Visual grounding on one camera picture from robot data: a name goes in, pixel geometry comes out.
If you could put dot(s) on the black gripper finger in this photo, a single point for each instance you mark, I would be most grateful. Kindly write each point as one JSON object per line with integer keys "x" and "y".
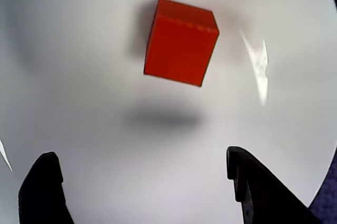
{"x": 42, "y": 197}
{"x": 268, "y": 205}

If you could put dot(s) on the white round plate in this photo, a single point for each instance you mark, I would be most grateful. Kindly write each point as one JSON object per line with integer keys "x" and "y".
{"x": 79, "y": 76}

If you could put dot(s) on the blue woven cloth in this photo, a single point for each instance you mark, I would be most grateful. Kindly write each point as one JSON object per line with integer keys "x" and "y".
{"x": 327, "y": 205}

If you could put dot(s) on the red cube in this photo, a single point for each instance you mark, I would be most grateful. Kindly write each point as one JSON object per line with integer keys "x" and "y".
{"x": 181, "y": 47}

